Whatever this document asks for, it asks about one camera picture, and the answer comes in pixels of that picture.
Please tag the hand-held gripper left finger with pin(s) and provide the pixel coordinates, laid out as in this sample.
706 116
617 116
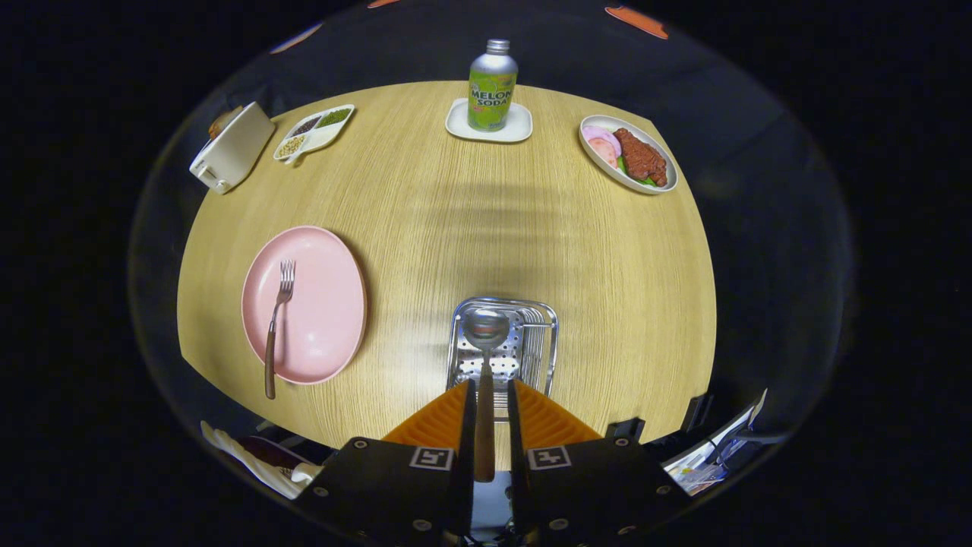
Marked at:
380 486

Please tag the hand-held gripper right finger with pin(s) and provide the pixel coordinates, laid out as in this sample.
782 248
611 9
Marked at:
600 486

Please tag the black table clamp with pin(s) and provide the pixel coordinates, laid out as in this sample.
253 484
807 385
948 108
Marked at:
697 414
624 428

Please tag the white printed papers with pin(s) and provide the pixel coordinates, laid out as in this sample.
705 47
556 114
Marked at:
695 467

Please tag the white cloth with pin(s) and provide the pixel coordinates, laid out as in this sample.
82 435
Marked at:
250 463

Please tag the metal cutlery basket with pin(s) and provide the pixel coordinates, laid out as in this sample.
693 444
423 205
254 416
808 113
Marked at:
531 342

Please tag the pink plate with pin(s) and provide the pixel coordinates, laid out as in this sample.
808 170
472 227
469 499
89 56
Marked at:
323 304

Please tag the green vegetable leaves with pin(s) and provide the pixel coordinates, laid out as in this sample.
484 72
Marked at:
642 181

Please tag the white round plate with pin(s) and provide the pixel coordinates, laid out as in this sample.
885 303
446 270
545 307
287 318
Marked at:
600 167

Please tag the red-brown meat piece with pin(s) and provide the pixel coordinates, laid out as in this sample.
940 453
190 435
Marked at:
642 156

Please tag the pink ham slices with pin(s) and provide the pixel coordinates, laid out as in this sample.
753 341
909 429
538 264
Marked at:
601 144

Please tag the beige beans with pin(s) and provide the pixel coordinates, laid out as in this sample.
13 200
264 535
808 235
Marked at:
291 147

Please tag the white divided dish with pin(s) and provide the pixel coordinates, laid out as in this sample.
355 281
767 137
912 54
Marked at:
319 138

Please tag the white toaster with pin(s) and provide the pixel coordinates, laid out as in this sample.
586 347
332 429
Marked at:
235 152

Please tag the dark red beans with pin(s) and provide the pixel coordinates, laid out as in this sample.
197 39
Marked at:
305 126

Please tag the green beans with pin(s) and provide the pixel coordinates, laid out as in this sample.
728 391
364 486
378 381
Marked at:
334 118

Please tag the white square coaster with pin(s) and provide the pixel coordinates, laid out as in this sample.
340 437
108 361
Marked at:
459 121

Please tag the brown toast slice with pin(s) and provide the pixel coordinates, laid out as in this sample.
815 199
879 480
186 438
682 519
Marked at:
218 128
232 115

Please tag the green soda bottle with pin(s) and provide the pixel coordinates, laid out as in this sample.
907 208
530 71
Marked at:
492 91

